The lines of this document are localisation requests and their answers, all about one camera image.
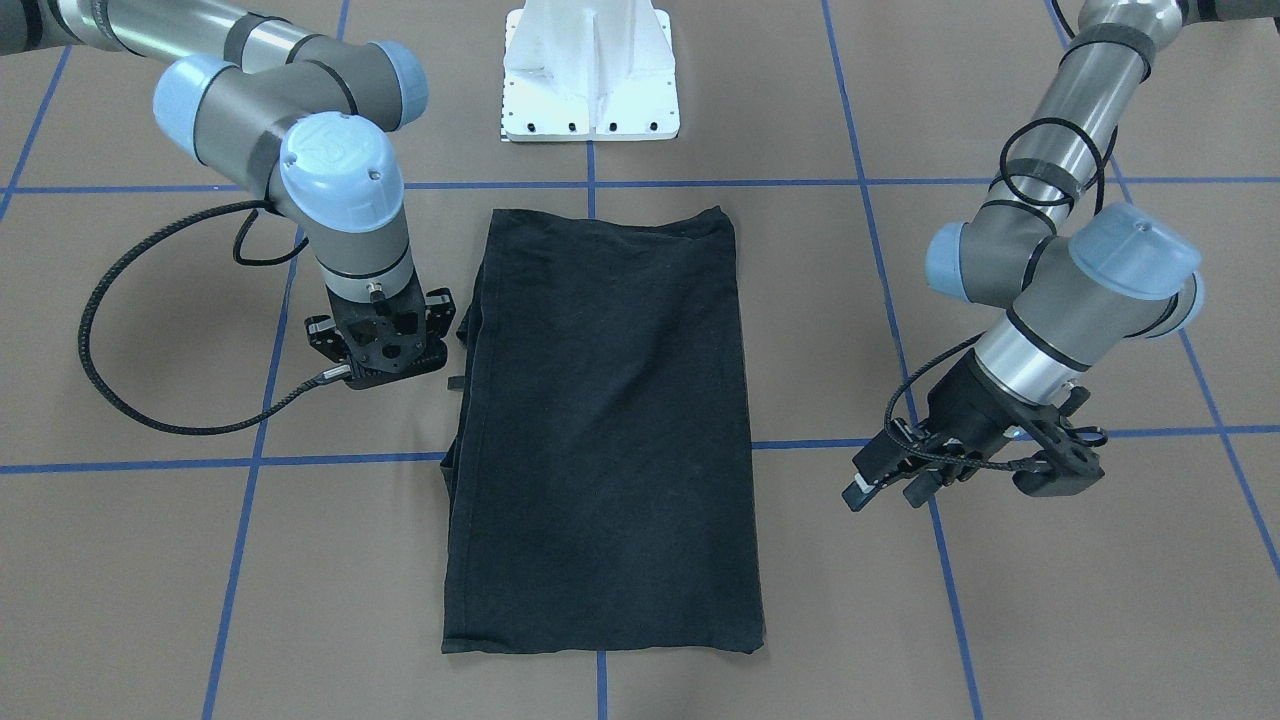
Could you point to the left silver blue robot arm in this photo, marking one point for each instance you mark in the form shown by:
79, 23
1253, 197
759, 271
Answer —
1070, 275

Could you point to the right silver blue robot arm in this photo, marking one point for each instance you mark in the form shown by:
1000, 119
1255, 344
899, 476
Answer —
302, 122

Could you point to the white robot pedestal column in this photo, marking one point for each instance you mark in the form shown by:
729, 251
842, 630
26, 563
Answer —
589, 71

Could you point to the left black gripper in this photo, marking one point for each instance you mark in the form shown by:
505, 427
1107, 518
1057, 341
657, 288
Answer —
962, 403

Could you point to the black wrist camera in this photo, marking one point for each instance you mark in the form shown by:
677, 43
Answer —
1067, 462
357, 375

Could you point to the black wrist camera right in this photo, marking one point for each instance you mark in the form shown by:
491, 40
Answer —
357, 375

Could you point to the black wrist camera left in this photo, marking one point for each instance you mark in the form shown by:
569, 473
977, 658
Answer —
1067, 462

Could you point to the black t-shirt with logo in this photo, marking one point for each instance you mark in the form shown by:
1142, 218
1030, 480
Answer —
601, 477

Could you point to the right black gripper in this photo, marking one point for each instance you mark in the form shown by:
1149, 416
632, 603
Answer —
324, 338

